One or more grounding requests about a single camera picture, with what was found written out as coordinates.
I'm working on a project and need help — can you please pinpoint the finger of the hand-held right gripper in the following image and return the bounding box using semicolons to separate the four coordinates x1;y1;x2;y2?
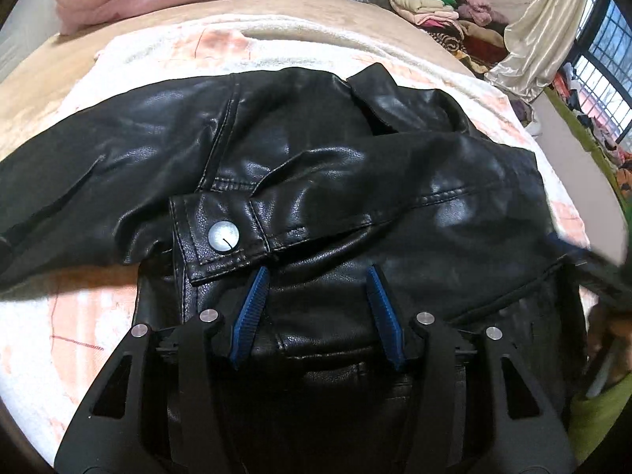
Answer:
550;243;632;302

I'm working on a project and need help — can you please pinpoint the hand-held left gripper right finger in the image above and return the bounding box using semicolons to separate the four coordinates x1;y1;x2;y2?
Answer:
366;263;576;474

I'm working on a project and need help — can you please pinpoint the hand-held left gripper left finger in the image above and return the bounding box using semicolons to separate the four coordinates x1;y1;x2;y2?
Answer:
53;265;271;474

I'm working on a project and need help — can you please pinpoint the black leather jacket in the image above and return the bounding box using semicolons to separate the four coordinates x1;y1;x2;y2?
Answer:
0;62;593;474

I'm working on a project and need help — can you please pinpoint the clothes heap on windowsill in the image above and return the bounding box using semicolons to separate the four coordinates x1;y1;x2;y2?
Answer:
550;62;632;188

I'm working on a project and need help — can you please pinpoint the pile of folded clothes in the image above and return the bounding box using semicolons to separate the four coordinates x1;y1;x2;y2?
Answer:
387;0;512;77

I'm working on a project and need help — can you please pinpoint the person's right hand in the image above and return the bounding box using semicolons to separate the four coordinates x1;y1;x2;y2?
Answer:
587;305;619;373

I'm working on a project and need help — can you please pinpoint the barred window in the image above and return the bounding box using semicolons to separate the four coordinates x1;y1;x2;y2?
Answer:
563;0;632;159

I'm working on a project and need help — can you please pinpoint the cream satin curtain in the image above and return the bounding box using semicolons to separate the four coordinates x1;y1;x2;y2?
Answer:
484;0;593;104

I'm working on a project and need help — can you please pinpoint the white and pink patterned blanket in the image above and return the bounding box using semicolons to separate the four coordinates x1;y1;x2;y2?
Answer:
0;12;600;455

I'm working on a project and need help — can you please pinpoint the beige bed sheet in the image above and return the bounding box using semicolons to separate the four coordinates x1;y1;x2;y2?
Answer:
0;0;482;164

